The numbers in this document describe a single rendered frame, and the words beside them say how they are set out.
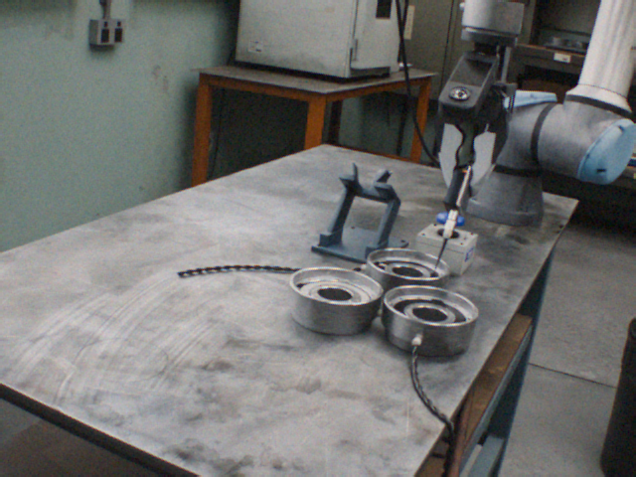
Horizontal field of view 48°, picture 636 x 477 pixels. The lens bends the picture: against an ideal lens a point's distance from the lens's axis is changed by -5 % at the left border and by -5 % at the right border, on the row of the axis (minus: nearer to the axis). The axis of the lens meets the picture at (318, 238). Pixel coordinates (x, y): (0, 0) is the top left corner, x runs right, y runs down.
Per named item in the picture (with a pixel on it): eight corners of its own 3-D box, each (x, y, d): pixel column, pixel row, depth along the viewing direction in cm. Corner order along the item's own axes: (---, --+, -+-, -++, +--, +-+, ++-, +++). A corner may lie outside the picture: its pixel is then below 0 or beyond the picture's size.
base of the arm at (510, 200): (473, 196, 146) (482, 147, 143) (548, 213, 141) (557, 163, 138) (452, 212, 133) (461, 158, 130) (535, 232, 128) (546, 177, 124)
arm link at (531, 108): (501, 151, 142) (513, 81, 138) (562, 169, 133) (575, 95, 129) (466, 155, 134) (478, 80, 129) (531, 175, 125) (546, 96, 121)
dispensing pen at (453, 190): (420, 262, 93) (461, 144, 97) (427, 272, 97) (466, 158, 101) (437, 266, 93) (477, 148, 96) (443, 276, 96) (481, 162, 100)
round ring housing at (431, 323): (392, 310, 89) (397, 278, 88) (477, 330, 86) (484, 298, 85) (367, 344, 80) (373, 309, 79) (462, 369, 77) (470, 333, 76)
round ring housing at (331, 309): (271, 323, 82) (274, 288, 81) (304, 291, 92) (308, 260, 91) (363, 347, 79) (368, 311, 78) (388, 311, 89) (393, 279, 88)
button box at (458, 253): (460, 277, 102) (466, 243, 101) (411, 264, 105) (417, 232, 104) (474, 261, 109) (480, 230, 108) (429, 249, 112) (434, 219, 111)
